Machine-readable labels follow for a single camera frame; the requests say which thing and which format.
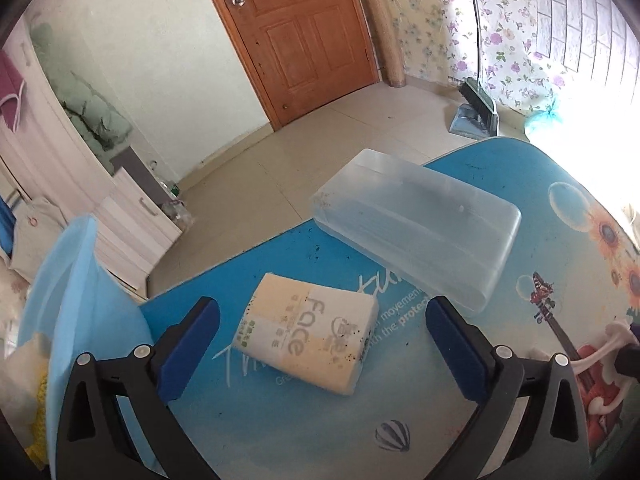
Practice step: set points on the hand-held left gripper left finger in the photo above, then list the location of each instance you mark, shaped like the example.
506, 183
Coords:
192, 345

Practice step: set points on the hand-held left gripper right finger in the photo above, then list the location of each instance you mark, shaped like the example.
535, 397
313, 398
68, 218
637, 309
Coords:
452, 345

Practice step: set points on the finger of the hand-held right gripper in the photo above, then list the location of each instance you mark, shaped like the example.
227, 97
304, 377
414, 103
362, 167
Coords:
630, 361

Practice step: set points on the white yellow tissue pack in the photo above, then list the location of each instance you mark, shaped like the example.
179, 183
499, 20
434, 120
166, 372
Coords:
300, 335

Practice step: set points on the light blue plastic basin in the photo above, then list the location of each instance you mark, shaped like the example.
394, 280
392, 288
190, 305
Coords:
80, 300

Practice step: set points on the white yellow plush toy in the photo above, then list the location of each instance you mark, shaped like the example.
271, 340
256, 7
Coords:
25, 375

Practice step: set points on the scenery printed desktop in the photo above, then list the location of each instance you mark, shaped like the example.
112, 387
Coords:
310, 435

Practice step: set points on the clear plastic box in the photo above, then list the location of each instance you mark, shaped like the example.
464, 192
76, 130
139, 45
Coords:
415, 220

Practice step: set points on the white striped wardrobe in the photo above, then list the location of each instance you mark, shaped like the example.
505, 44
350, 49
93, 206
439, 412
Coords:
125, 225

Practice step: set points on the white tote bag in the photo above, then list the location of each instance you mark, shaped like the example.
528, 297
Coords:
35, 230

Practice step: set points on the blue dustpan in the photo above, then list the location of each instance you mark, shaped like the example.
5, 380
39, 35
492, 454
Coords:
462, 122

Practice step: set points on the blue garment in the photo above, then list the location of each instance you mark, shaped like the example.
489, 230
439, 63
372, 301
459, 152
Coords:
6, 220

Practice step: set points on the light blue plastic bag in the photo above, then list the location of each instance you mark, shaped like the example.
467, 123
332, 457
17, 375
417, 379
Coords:
545, 117

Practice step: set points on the black broom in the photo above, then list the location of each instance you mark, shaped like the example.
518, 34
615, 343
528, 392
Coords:
475, 92

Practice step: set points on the green quilt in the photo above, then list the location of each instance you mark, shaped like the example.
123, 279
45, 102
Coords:
85, 105

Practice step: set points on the rolled straw mat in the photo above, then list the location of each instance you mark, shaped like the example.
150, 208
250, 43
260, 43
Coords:
385, 35

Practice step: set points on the maroon cloth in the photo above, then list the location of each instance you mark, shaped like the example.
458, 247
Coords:
10, 85

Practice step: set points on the brown wooden door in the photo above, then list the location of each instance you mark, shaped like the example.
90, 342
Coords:
300, 35

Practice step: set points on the grey brick pattern panel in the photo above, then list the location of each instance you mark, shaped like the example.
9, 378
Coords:
585, 10

